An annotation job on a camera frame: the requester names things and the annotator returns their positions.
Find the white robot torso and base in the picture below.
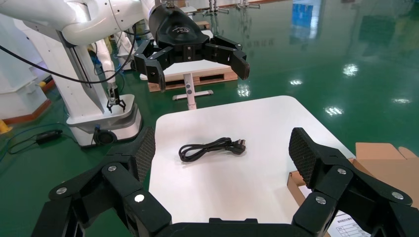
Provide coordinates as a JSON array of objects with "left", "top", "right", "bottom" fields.
[{"left": 13, "top": 19, "right": 143, "bottom": 149}]

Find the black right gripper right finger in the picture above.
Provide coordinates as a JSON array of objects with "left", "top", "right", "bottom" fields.
[{"left": 289, "top": 127, "right": 419, "bottom": 237}]

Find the black power cable with plug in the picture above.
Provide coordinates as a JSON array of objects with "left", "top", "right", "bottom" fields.
[{"left": 178, "top": 137, "right": 247, "bottom": 163}]

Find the metal frame stand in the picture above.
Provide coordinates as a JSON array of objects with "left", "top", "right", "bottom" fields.
[
  {"left": 203, "top": 0, "right": 230, "bottom": 16},
  {"left": 236, "top": 0, "right": 261, "bottom": 9}
]

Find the white cabinet with orange plinth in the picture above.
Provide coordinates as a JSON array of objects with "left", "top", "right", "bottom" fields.
[{"left": 0, "top": 13, "right": 52, "bottom": 125}]

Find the black power adapter with cord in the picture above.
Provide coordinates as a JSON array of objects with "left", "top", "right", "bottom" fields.
[{"left": 7, "top": 129, "right": 79, "bottom": 155}]

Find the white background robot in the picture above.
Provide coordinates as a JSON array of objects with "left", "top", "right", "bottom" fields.
[{"left": 88, "top": 31, "right": 138, "bottom": 114}]

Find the white printed paper manual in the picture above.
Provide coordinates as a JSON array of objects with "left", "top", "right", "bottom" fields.
[{"left": 299, "top": 185, "right": 372, "bottom": 237}]

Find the white pedestal table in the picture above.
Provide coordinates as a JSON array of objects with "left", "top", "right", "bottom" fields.
[{"left": 140, "top": 29, "right": 238, "bottom": 111}]

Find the brown cardboard storage box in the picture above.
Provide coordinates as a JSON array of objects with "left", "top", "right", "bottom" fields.
[{"left": 287, "top": 142, "right": 419, "bottom": 237}]

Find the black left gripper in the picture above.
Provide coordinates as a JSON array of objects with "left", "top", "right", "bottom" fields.
[{"left": 133, "top": 3, "right": 251, "bottom": 93}]

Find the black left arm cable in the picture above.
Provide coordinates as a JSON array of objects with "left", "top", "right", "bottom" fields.
[{"left": 0, "top": 24, "right": 138, "bottom": 85}]

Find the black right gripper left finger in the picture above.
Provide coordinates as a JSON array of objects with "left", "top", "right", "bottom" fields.
[{"left": 31, "top": 126, "right": 172, "bottom": 237}]

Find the yellow floor block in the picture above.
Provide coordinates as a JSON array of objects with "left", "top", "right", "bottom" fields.
[{"left": 0, "top": 119, "right": 13, "bottom": 135}]

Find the wooden pallet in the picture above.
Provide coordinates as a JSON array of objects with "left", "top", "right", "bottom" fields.
[{"left": 148, "top": 70, "right": 239, "bottom": 93}]

